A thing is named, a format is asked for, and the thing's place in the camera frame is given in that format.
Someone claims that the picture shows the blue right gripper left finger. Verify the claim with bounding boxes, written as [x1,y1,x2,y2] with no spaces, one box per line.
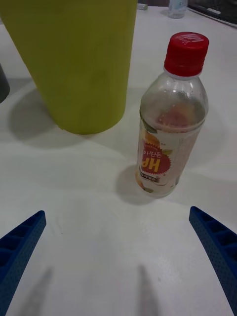
[0,210,47,316]

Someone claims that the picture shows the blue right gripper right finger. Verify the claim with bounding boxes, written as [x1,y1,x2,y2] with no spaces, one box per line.
[189,206,237,316]

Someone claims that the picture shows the clear bottle with red cap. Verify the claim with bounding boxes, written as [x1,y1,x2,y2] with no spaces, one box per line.
[135,31,210,199]

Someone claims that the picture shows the grey plastic bin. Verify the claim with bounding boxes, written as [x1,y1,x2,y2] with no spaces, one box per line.
[0,63,11,104]

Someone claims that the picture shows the yellow-green plastic bin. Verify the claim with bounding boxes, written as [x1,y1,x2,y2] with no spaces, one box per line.
[0,0,138,135]

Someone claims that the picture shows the black flat object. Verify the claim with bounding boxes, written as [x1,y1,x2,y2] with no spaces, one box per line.
[187,0,237,28]

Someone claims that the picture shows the small clear plastic bottle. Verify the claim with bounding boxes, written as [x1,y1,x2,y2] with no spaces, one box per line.
[167,0,189,19]

